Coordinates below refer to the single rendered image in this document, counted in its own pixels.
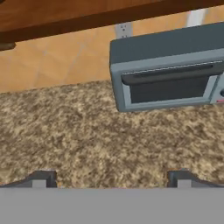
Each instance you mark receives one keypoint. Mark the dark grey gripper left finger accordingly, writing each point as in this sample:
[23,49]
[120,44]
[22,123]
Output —
[40,178]

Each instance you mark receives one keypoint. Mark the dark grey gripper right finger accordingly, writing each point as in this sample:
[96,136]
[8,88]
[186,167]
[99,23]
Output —
[182,178]

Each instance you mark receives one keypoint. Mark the grey toaster oven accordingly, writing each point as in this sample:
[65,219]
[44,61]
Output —
[169,70]

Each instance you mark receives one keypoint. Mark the white wall power outlet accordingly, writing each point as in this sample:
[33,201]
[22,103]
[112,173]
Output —
[123,30]

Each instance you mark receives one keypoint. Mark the brown wooden wall cabinet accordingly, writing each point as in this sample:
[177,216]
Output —
[73,14]

